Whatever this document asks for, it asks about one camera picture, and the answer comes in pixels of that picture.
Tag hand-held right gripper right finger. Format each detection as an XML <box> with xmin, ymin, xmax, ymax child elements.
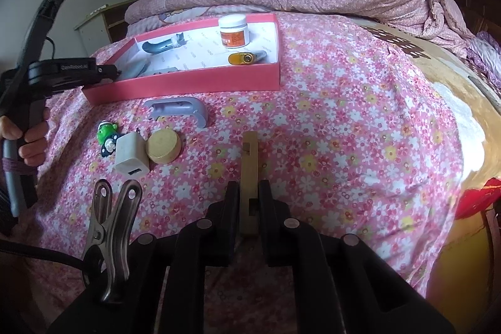
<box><xmin>258</xmin><ymin>179</ymin><xmax>396</xmax><ymax>334</ymax></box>

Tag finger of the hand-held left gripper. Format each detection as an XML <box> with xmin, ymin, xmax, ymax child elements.
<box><xmin>92</xmin><ymin>63</ymin><xmax>123</xmax><ymax>89</ymax></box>

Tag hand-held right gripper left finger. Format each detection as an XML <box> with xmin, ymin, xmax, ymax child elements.
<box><xmin>129</xmin><ymin>181</ymin><xmax>241</xmax><ymax>334</ymax></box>

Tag grey-blue oval plastic pad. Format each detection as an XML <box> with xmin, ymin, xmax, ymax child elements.
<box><xmin>117</xmin><ymin>58</ymin><xmax>151</xmax><ymax>81</ymax></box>

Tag wooden block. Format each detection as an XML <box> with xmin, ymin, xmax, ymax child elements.
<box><xmin>240</xmin><ymin>131</ymin><xmax>260</xmax><ymax>238</ymax></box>

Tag blue curved plastic handle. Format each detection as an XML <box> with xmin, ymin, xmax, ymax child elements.
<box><xmin>141</xmin><ymin>33</ymin><xmax>189</xmax><ymax>55</ymax></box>

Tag grey studded toy plate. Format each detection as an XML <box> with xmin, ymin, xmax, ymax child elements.
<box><xmin>151</xmin><ymin>65</ymin><xmax>189</xmax><ymax>75</ymax></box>

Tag pink cardboard box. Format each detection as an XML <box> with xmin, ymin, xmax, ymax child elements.
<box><xmin>81</xmin><ymin>14</ymin><xmax>281</xmax><ymax>105</ymax></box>

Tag orange jar with white lid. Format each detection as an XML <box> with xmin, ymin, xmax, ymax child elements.
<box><xmin>218</xmin><ymin>15</ymin><xmax>250</xmax><ymax>48</ymax></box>

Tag amber lighter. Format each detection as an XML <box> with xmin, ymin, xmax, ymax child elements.
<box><xmin>228</xmin><ymin>50</ymin><xmax>269</xmax><ymax>66</ymax></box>

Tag person's left hand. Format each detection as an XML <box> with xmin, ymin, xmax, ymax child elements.
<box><xmin>0</xmin><ymin>107</ymin><xmax>50</xmax><ymax>168</ymax></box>

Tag pale wooden bedside cabinet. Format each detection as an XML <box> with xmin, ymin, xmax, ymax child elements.
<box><xmin>74</xmin><ymin>0</ymin><xmax>145</xmax><ymax>45</ymax></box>

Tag green toy figure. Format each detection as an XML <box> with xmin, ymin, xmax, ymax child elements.
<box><xmin>97</xmin><ymin>120</ymin><xmax>120</xmax><ymax>157</ymax></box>

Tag white charger plug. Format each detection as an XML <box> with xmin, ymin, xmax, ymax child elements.
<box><xmin>114</xmin><ymin>131</ymin><xmax>151</xmax><ymax>177</ymax></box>

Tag round wooden lid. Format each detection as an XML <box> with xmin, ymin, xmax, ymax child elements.
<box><xmin>147</xmin><ymin>128</ymin><xmax>184</xmax><ymax>164</ymax></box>

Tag pink floral bedspread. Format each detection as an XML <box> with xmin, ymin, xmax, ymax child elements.
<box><xmin>19</xmin><ymin>11</ymin><xmax>470</xmax><ymax>319</ymax></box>

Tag metal spring clip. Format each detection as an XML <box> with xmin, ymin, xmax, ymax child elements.
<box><xmin>81</xmin><ymin>179</ymin><xmax>143</xmax><ymax>305</ymax></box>

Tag red fabric item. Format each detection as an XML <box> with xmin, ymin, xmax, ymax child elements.
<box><xmin>456</xmin><ymin>177</ymin><xmax>501</xmax><ymax>219</ymax></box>

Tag lilac satin cloth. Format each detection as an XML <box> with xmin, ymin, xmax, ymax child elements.
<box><xmin>466</xmin><ymin>31</ymin><xmax>501</xmax><ymax>92</ymax></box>

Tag purple curved plastic handle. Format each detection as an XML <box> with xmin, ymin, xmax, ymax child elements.
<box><xmin>144</xmin><ymin>98</ymin><xmax>208</xmax><ymax>129</ymax></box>

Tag black cable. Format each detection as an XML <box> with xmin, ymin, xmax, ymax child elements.
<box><xmin>0</xmin><ymin>236</ymin><xmax>89</xmax><ymax>272</ymax></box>

